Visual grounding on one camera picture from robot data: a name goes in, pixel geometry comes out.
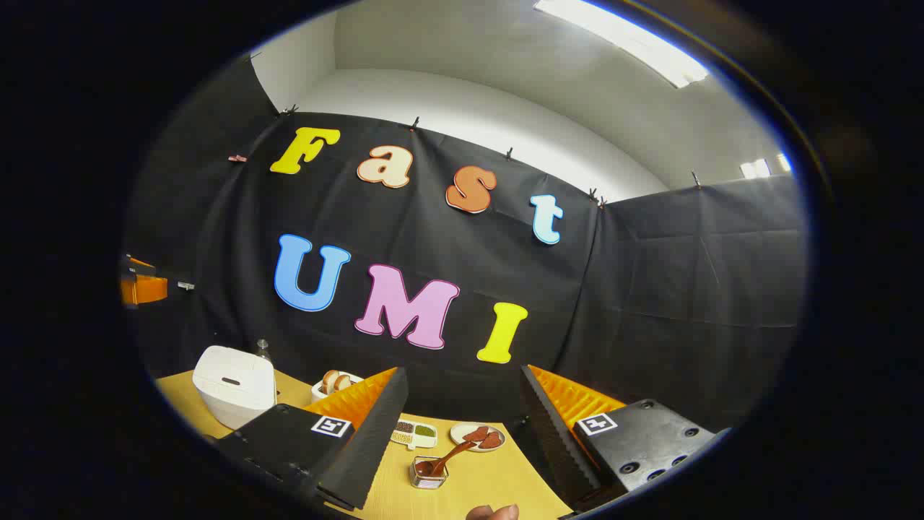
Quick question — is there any clear wire chopstick holder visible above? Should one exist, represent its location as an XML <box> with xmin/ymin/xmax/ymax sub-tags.
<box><xmin>409</xmin><ymin>455</ymin><xmax>450</xmax><ymax>490</ymax></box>

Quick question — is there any white rice cooker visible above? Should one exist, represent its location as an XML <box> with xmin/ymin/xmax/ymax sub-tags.
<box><xmin>192</xmin><ymin>345</ymin><xmax>277</xmax><ymax>430</ymax></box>

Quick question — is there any small white plate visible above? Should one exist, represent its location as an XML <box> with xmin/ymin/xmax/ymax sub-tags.
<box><xmin>450</xmin><ymin>422</ymin><xmax>506</xmax><ymax>452</ymax></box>

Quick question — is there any black backdrop cloth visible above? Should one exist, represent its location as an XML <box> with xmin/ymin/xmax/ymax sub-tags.
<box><xmin>123</xmin><ymin>54</ymin><xmax>808</xmax><ymax>463</ymax></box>

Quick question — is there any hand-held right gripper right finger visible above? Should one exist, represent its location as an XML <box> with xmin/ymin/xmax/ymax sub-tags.
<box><xmin>520</xmin><ymin>364</ymin><xmax>731</xmax><ymax>511</ymax></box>

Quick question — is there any long ceiling light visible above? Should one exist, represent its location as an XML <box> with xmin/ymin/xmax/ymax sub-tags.
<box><xmin>534</xmin><ymin>0</ymin><xmax>710</xmax><ymax>89</ymax></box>

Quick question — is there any white toaster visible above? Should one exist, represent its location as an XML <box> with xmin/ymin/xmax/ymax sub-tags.
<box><xmin>312</xmin><ymin>377</ymin><xmax>365</xmax><ymax>404</ymax></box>

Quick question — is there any white divided bean dish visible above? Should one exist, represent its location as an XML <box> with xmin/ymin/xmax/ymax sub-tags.
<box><xmin>391</xmin><ymin>419</ymin><xmax>439</xmax><ymax>450</ymax></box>

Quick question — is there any small ceiling light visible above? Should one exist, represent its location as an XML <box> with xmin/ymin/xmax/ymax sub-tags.
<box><xmin>740</xmin><ymin>154</ymin><xmax>793</xmax><ymax>180</ymax></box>

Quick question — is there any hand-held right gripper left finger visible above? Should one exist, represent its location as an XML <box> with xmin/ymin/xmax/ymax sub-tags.
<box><xmin>217</xmin><ymin>366</ymin><xmax>409</xmax><ymax>512</ymax></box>

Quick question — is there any wooden spoon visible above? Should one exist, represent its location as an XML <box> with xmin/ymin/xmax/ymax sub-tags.
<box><xmin>417</xmin><ymin>441</ymin><xmax>477</xmax><ymax>477</ymax></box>

